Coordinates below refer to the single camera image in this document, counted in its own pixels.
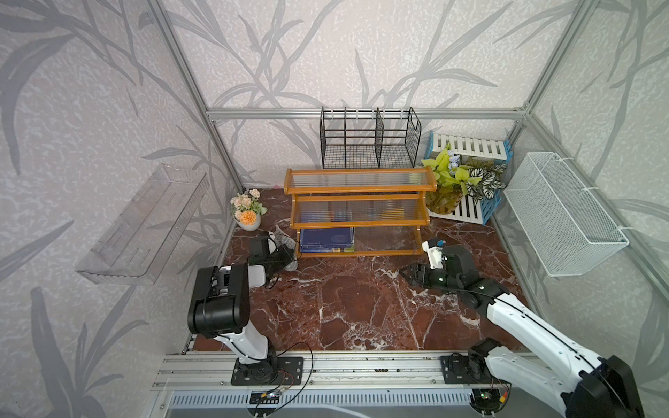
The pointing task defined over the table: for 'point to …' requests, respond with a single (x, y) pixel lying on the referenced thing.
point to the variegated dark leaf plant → (489, 172)
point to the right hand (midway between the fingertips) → (406, 270)
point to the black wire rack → (369, 138)
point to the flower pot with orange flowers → (247, 210)
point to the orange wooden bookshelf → (359, 212)
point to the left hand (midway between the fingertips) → (294, 248)
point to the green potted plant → (445, 194)
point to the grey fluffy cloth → (281, 238)
